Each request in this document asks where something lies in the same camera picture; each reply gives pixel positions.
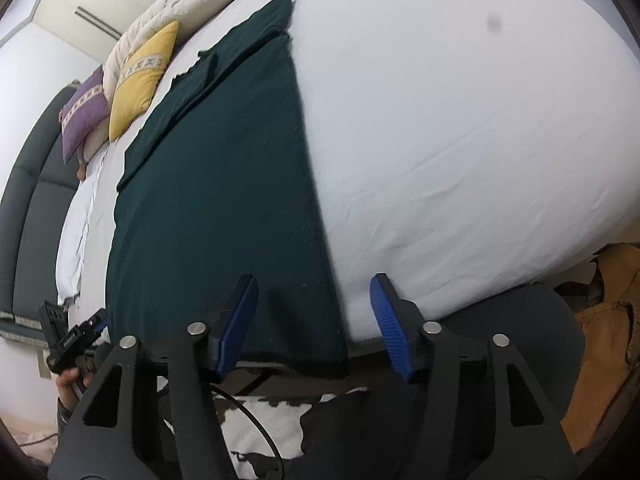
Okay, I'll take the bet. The dark cloth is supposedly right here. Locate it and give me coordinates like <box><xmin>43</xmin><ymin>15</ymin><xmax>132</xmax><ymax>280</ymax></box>
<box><xmin>299</xmin><ymin>389</ymin><xmax>437</xmax><ymax>480</ymax></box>

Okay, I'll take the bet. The beige plush toy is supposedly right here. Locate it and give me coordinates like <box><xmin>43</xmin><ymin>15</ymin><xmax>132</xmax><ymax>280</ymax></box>
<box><xmin>76</xmin><ymin>120</ymin><xmax>112</xmax><ymax>181</ymax></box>

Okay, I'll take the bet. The grey padded headboard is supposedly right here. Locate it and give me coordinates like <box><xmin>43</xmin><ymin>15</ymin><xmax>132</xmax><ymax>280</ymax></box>
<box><xmin>0</xmin><ymin>82</ymin><xmax>85</xmax><ymax>347</ymax></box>

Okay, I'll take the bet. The brown jacket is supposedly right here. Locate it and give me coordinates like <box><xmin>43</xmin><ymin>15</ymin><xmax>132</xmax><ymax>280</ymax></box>
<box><xmin>554</xmin><ymin>242</ymin><xmax>640</xmax><ymax>455</ymax></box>

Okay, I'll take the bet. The person's left forearm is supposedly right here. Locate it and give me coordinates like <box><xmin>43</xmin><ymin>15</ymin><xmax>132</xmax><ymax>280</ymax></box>
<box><xmin>56</xmin><ymin>399</ymin><xmax>78</xmax><ymax>443</ymax></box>

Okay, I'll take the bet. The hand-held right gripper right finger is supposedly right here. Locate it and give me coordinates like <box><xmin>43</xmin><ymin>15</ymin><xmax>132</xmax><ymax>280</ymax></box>
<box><xmin>369</xmin><ymin>273</ymin><xmax>581</xmax><ymax>480</ymax></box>

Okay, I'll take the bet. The cow-print rug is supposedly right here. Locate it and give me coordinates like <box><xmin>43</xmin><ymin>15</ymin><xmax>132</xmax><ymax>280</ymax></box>
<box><xmin>210</xmin><ymin>386</ymin><xmax>372</xmax><ymax>480</ymax></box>

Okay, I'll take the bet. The black cable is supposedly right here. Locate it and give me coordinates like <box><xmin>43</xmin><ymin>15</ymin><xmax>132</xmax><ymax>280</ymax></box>
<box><xmin>209</xmin><ymin>384</ymin><xmax>287</xmax><ymax>480</ymax></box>

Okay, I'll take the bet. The yellow patterned cushion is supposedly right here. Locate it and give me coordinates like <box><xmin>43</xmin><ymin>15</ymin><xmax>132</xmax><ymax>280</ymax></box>
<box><xmin>108</xmin><ymin>20</ymin><xmax>180</xmax><ymax>143</ymax></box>

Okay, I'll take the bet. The person's left hand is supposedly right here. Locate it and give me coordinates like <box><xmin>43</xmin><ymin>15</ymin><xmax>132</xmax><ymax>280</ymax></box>
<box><xmin>55</xmin><ymin>367</ymin><xmax>97</xmax><ymax>410</ymax></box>

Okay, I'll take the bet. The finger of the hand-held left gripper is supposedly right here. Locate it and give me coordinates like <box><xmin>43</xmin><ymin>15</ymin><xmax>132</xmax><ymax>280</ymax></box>
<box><xmin>75</xmin><ymin>309</ymin><xmax>111</xmax><ymax>347</ymax></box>

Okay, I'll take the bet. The bed with white sheet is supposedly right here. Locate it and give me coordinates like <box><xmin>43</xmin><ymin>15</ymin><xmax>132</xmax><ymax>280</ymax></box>
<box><xmin>55</xmin><ymin>0</ymin><xmax>640</xmax><ymax>378</ymax></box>

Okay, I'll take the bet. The beige duvet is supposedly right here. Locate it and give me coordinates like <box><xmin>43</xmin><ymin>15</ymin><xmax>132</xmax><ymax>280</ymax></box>
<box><xmin>102</xmin><ymin>0</ymin><xmax>256</xmax><ymax>92</ymax></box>

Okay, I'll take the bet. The purple patterned cushion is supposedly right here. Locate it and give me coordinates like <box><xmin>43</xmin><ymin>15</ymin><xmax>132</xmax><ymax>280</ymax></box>
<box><xmin>59</xmin><ymin>65</ymin><xmax>112</xmax><ymax>165</ymax></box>

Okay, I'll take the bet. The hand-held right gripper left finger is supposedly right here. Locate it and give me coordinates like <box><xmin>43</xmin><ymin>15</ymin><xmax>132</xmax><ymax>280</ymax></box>
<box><xmin>47</xmin><ymin>274</ymin><xmax>261</xmax><ymax>480</ymax></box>

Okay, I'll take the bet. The dark green knit sweater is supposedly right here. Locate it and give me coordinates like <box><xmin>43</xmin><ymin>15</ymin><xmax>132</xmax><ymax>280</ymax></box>
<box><xmin>105</xmin><ymin>0</ymin><xmax>351</xmax><ymax>380</ymax></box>

